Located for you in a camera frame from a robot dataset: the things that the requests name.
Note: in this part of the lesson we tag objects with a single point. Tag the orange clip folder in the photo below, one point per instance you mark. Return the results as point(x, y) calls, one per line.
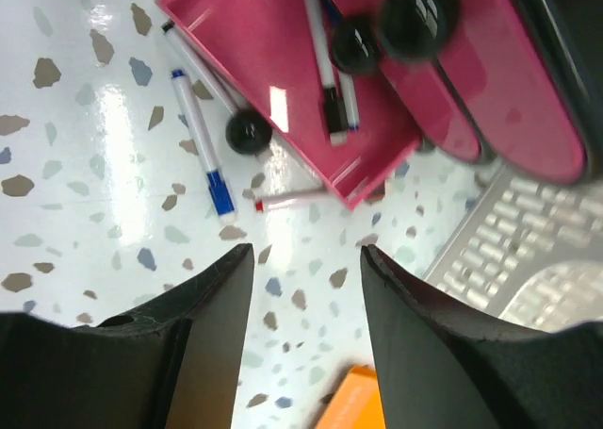
point(356, 404)

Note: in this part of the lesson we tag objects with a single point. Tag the blue whiteboard marker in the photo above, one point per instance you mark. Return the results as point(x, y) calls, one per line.
point(216, 185)
point(346, 83)

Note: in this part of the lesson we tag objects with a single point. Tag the red capped whiteboard marker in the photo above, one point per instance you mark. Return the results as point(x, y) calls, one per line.
point(284, 200)

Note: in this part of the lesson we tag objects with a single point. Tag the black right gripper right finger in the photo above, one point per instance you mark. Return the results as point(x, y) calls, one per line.
point(443, 364)

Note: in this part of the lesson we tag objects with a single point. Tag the pink top drawer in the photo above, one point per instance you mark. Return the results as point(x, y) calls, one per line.
point(510, 95)

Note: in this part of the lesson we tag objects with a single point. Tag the black round drawer knob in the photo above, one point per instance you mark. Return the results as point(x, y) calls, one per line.
point(416, 30)

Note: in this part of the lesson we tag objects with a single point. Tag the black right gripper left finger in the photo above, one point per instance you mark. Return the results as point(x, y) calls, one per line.
point(172, 362)

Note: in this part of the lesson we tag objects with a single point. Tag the white plastic file organizer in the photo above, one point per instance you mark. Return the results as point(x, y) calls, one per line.
point(528, 253)

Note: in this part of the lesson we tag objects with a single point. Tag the black whiteboard marker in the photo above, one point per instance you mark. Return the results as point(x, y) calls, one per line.
point(332, 104)
point(200, 69)

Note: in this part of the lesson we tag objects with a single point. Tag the black drawer cabinet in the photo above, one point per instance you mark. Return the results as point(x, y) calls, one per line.
point(567, 36)

